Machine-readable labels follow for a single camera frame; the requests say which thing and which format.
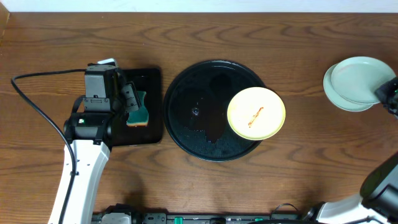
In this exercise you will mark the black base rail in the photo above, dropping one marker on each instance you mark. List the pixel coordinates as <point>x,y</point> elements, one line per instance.
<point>163,218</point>

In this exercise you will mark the dark rectangular tray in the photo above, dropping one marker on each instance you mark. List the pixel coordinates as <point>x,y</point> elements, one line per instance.
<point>148,83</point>

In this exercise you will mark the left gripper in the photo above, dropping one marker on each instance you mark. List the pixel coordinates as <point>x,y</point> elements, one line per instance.
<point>130,96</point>

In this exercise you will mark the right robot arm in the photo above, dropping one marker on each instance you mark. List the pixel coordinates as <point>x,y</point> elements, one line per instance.
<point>376,201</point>

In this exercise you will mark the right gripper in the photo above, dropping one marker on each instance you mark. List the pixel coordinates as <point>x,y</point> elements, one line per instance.
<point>388,92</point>

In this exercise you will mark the light blue plate bottom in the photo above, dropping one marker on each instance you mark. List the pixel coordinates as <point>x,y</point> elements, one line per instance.
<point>357,78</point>

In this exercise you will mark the black round tray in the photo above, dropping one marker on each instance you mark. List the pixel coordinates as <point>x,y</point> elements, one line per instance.
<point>195,109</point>

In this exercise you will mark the light blue plate top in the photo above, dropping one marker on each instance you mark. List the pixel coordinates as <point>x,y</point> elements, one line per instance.
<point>338,100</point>

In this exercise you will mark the green yellow sponge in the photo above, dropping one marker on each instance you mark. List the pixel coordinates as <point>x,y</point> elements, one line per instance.
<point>141,116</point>

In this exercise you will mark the yellow plate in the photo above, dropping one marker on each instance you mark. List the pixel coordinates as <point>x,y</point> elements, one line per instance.
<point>256,113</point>

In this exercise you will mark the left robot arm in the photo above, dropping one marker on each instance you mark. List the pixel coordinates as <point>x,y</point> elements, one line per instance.
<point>97,122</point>

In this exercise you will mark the light blue plate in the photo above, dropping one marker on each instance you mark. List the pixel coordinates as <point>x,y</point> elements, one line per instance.
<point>338,100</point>
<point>357,78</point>

